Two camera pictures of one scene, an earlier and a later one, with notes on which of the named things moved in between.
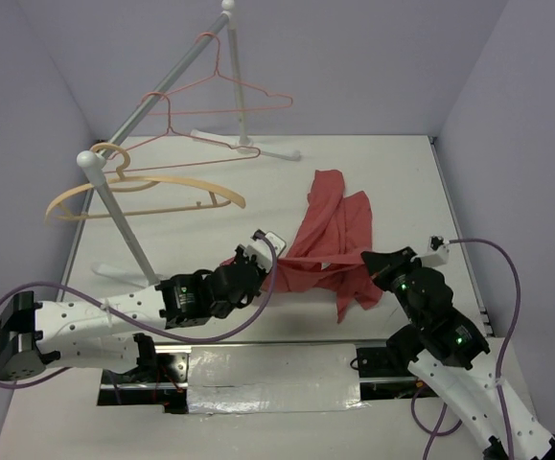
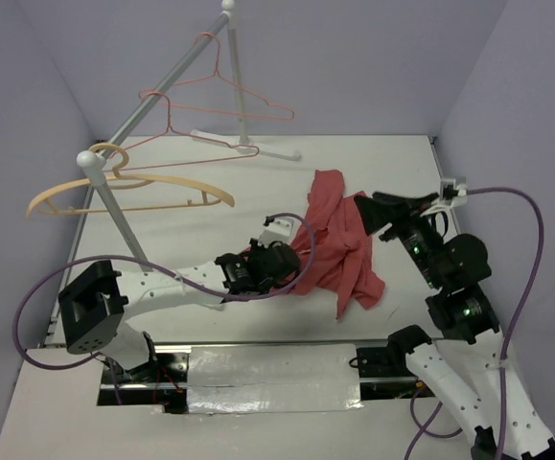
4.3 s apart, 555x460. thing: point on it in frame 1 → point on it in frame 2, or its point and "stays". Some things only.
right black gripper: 380,264 → 397,209
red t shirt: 331,258 stays
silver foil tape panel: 273,379 stays
